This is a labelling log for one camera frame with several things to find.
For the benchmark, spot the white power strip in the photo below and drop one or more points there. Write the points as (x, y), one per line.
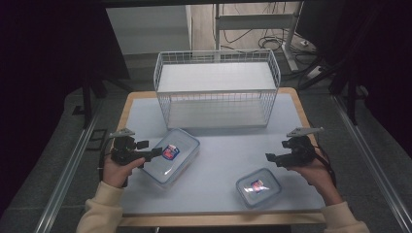
(314, 73)

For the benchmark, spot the white cabinet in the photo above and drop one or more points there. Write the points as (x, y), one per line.
(147, 29)

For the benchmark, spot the pale blue table mat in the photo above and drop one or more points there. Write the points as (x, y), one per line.
(217, 161)

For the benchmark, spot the black floor frame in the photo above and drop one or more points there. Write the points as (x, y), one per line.
(89, 139)

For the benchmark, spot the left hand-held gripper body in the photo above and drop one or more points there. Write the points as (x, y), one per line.
(124, 152)

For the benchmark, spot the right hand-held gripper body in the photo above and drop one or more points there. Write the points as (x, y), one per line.
(301, 152)

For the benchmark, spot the small clear food container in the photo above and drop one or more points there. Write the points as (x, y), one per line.
(259, 191)

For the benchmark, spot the white desk frame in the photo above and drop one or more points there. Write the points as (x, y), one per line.
(256, 21)

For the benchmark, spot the person's right hand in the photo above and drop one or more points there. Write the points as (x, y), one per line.
(320, 178)

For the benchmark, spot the person's left hand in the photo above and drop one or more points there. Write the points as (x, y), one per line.
(116, 174)

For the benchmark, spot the black stand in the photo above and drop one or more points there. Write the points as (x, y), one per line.
(86, 103)
(351, 100)

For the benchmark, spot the large clear food container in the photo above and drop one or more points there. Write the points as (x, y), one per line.
(175, 161)

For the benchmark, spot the metal floor rail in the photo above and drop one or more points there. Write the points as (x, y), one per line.
(372, 161)
(64, 178)

